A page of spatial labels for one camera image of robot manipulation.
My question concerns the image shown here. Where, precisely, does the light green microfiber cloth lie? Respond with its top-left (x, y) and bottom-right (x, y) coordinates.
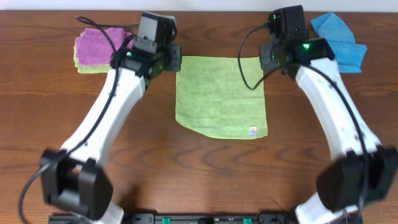
top-left (175, 56), bottom-right (269, 139)

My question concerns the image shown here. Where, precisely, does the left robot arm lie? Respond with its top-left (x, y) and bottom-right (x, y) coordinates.
top-left (40, 37), bottom-right (182, 223)

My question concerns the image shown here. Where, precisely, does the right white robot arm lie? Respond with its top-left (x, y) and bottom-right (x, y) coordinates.
top-left (260, 33), bottom-right (397, 223)

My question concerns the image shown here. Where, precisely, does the blue crumpled cloth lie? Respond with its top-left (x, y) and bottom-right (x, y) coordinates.
top-left (310, 12), bottom-right (368, 73)

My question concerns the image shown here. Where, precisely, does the green folded cloth under purple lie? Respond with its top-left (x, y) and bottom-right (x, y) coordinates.
top-left (73, 32), bottom-right (110, 74)

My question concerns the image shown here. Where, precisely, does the right black camera cable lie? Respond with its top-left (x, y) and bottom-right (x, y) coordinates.
top-left (237, 21), bottom-right (371, 224)

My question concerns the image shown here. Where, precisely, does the black camera cable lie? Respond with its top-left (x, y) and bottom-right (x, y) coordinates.
top-left (237, 21), bottom-right (371, 224)
top-left (17, 15), bottom-right (141, 224)

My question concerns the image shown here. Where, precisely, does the left black camera cable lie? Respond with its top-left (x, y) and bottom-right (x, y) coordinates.
top-left (17, 15), bottom-right (141, 224)

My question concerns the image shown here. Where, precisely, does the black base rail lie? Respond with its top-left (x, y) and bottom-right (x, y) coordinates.
top-left (48, 212), bottom-right (363, 224)

